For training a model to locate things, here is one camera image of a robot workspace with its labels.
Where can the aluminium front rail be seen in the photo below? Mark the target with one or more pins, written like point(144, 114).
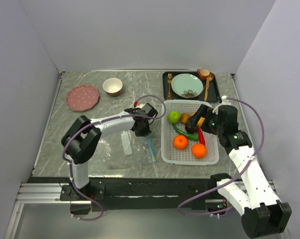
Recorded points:
point(40, 193)

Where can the floral paper bowl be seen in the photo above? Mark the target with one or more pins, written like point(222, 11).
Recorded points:
point(113, 86)

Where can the wooden spoon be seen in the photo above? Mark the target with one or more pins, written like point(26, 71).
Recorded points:
point(208, 80)

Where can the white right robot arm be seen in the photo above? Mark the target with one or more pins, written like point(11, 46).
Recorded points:
point(261, 210)

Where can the dark purple toy mangosteen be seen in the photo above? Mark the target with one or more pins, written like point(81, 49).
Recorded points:
point(191, 128)

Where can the clear zip top bag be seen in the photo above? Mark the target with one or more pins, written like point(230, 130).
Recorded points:
point(121, 151)

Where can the green toy cucumber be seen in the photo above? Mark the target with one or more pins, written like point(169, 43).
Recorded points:
point(189, 136)

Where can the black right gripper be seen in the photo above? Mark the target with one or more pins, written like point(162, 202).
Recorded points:
point(206, 112)

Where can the orange toy tangerine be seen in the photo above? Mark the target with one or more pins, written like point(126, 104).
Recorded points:
point(198, 150)
point(180, 142)

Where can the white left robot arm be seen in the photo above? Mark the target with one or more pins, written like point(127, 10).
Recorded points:
point(82, 138)

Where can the brown toy kiwi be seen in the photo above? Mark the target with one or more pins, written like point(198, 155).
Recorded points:
point(184, 118)

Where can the black serving tray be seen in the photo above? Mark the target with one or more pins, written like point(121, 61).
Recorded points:
point(213, 91)

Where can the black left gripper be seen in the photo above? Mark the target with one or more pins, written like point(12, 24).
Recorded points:
point(144, 133)

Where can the pink dotted plate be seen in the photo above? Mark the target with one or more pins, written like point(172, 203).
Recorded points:
point(82, 98)

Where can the white plastic mesh basket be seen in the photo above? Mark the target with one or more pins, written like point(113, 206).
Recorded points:
point(185, 157)

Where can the gold fork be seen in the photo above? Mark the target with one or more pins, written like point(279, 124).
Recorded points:
point(169, 79)

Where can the green toy apple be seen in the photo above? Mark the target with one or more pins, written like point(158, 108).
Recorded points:
point(173, 117)

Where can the brown ceramic cup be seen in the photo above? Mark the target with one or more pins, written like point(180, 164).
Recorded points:
point(204, 74)

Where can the mint green plate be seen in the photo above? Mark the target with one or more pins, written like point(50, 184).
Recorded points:
point(187, 85)

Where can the red toy chili pepper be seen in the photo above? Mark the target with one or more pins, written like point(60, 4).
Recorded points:
point(201, 136)

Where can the yellow toy lemon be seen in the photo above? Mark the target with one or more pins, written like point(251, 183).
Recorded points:
point(194, 118)

